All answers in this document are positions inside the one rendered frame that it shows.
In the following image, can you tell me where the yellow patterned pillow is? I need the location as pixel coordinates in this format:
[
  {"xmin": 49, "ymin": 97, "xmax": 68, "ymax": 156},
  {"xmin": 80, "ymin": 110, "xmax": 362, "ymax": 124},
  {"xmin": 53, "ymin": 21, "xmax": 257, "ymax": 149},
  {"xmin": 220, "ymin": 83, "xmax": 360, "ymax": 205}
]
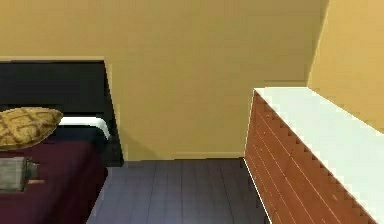
[{"xmin": 0, "ymin": 106, "xmax": 64, "ymax": 152}]

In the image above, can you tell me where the dark bed with maroon cover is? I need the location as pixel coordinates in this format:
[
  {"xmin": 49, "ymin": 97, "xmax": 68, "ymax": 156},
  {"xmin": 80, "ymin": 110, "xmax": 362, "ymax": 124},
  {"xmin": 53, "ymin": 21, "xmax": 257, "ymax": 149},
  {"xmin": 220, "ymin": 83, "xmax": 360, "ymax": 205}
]
[{"xmin": 0, "ymin": 59, "xmax": 125, "ymax": 224}]

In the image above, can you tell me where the grey wooden birdhouse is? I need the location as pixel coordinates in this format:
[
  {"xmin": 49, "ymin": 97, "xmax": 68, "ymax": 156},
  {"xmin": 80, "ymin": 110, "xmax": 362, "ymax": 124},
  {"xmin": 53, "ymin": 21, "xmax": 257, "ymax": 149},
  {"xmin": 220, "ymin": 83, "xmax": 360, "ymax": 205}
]
[{"xmin": 0, "ymin": 156, "xmax": 45, "ymax": 193}]

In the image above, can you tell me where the brown dresser with white top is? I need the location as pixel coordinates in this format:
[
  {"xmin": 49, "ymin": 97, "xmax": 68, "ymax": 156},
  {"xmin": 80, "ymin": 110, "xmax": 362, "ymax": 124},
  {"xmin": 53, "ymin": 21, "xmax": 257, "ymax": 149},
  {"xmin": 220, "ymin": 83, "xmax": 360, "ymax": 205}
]
[{"xmin": 243, "ymin": 86, "xmax": 384, "ymax": 224}]

